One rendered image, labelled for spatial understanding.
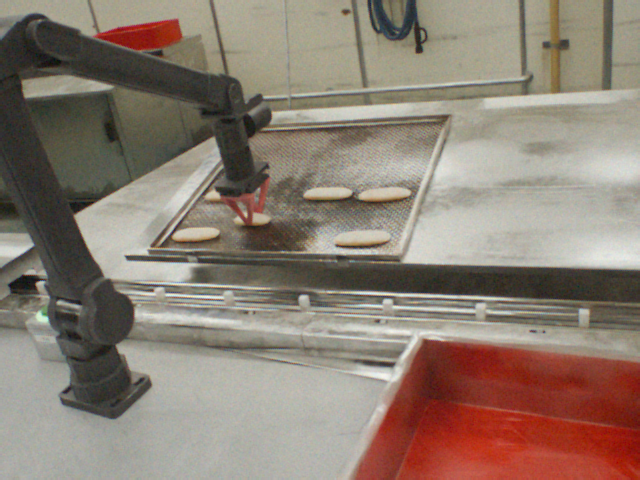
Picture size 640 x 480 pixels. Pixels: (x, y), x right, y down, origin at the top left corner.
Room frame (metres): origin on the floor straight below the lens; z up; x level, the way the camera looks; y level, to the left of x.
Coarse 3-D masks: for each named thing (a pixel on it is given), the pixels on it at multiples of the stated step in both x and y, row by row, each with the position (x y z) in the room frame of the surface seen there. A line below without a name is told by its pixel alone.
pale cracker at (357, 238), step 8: (352, 232) 1.05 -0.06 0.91; (360, 232) 1.04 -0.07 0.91; (368, 232) 1.04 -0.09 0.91; (376, 232) 1.03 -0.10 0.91; (384, 232) 1.03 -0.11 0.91; (336, 240) 1.04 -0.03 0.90; (344, 240) 1.03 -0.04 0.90; (352, 240) 1.03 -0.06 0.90; (360, 240) 1.02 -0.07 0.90; (368, 240) 1.02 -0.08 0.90; (376, 240) 1.01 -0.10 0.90; (384, 240) 1.01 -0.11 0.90
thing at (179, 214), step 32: (288, 128) 1.55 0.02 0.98; (320, 128) 1.51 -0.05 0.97; (416, 128) 1.39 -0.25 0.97; (256, 160) 1.44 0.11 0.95; (288, 160) 1.40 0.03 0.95; (352, 160) 1.32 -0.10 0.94; (416, 160) 1.26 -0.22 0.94; (352, 192) 1.20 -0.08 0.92; (288, 224) 1.14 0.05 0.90; (320, 224) 1.12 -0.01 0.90; (352, 224) 1.09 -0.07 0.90; (384, 224) 1.06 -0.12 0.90; (224, 256) 1.09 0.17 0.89; (256, 256) 1.06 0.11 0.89; (288, 256) 1.04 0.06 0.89; (320, 256) 1.01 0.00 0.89; (352, 256) 0.98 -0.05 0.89; (384, 256) 0.96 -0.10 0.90
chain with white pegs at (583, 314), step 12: (156, 300) 1.06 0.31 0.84; (228, 300) 0.98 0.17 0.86; (300, 300) 0.92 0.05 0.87; (384, 300) 0.87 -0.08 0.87; (348, 312) 0.90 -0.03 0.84; (384, 312) 0.86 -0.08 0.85; (480, 312) 0.80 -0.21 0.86; (588, 312) 0.74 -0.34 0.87; (540, 324) 0.77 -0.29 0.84; (588, 324) 0.74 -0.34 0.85
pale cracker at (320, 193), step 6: (306, 192) 1.23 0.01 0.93; (312, 192) 1.22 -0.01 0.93; (318, 192) 1.21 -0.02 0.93; (324, 192) 1.21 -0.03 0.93; (330, 192) 1.20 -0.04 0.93; (336, 192) 1.19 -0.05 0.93; (342, 192) 1.19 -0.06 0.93; (348, 192) 1.19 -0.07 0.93; (312, 198) 1.20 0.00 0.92; (318, 198) 1.20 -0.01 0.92; (324, 198) 1.19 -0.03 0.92; (330, 198) 1.19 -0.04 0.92; (336, 198) 1.18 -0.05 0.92; (342, 198) 1.18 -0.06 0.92
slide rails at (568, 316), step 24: (24, 288) 1.19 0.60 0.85; (120, 288) 1.11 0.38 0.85; (144, 288) 1.09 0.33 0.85; (336, 312) 0.89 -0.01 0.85; (432, 312) 0.84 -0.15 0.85; (456, 312) 0.83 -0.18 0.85; (504, 312) 0.81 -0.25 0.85; (528, 312) 0.79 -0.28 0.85; (552, 312) 0.78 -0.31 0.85; (576, 312) 0.77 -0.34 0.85
